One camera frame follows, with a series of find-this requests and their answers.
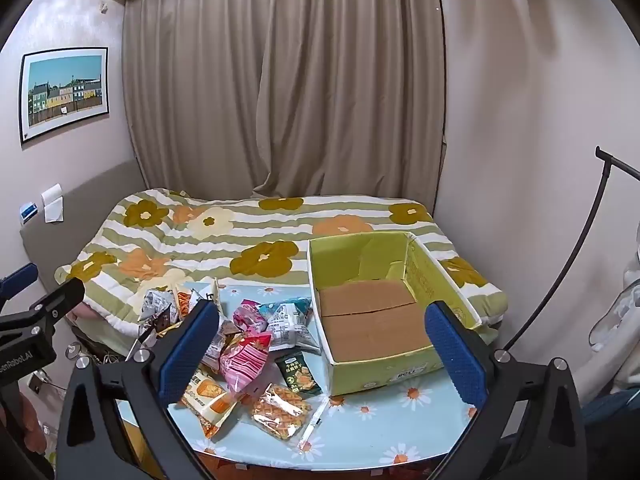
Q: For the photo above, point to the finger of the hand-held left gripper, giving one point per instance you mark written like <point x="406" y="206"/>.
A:
<point x="20" y="280"/>
<point x="60" y="300"/>

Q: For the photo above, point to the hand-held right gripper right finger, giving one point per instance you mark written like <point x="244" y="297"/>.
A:
<point x="455" y="355"/>

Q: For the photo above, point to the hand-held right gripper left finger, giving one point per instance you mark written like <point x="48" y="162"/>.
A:
<point x="190" y="350"/>

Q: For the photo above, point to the purple silver snack packet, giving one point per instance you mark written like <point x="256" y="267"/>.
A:
<point x="220" y="345"/>

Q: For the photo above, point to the cream orange chips packet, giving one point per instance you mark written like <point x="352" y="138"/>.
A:
<point x="192" y="297"/>

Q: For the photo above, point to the orange white snack packet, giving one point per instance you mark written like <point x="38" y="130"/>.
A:
<point x="210" y="400"/>

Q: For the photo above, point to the pale pink snack packet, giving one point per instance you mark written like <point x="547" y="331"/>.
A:
<point x="252" y="315"/>

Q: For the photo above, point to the green cardboard box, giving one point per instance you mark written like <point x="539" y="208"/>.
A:
<point x="372" y="320"/>

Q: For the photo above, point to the magenta striped snack packet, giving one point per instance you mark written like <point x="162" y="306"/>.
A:
<point x="245" y="367"/>

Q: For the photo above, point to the floral striped blanket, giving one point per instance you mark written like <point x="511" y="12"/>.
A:
<point x="200" y="250"/>

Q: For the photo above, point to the light blue snack packet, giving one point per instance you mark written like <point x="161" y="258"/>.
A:
<point x="290" y="327"/>

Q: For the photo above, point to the clear gold snack packet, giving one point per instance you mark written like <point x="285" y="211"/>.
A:
<point x="280" y="412"/>

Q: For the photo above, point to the small dark green packet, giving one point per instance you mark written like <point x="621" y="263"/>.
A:
<point x="297" y="375"/>

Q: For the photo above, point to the white wrapped stick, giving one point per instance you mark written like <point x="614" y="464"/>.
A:
<point x="314" y="425"/>

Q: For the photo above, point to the white plush cloth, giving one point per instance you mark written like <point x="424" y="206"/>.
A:
<point x="617" y="330"/>

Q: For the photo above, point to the blue cloth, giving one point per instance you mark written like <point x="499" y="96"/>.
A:
<point x="615" y="407"/>

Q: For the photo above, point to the beige curtain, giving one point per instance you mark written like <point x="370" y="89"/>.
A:
<point x="280" y="85"/>

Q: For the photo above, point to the blue white wall sticker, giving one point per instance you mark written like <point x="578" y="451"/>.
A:
<point x="30" y="212"/>

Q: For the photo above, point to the white paper on wall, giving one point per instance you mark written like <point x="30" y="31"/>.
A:
<point x="52" y="205"/>

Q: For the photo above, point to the framed houses wall poster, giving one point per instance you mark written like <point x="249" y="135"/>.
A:
<point x="65" y="92"/>

